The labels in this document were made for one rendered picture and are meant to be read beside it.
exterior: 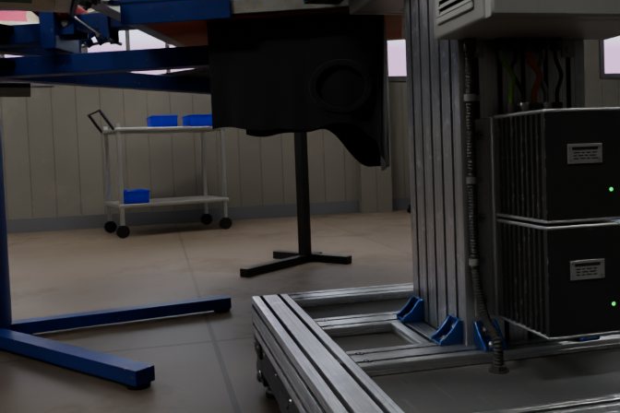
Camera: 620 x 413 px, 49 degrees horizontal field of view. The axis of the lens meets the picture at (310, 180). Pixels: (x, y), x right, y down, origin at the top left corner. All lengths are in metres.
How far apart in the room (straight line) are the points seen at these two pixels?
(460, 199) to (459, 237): 0.07
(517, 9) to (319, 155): 5.40
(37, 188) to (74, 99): 0.83
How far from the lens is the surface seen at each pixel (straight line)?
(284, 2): 1.81
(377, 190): 6.41
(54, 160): 6.23
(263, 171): 6.26
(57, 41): 2.26
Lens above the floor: 0.58
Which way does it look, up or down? 2 degrees down
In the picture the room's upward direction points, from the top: 2 degrees counter-clockwise
